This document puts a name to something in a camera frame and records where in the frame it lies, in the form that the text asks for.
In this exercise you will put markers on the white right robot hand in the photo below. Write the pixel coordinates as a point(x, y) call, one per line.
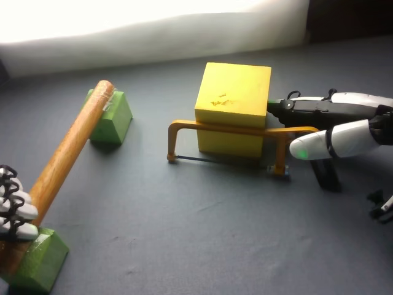
point(347, 138)

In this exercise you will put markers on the yellow wooden cube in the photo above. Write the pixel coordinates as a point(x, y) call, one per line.
point(233, 86)

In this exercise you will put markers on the grey table cloth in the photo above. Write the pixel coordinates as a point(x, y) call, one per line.
point(184, 230)

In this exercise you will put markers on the green wooden support block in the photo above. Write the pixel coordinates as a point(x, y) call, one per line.
point(116, 123)
point(43, 264)

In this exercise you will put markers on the black camera on white bracket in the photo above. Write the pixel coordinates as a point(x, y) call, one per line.
point(380, 209)

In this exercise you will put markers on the brown wooden rod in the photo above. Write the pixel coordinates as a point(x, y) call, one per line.
point(67, 144)

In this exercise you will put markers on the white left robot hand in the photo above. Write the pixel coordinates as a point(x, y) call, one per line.
point(21, 212)

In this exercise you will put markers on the white backdrop sheet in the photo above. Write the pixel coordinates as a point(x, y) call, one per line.
point(153, 46)

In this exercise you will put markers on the yellow frame hacksaw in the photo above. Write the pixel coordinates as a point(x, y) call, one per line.
point(215, 126)

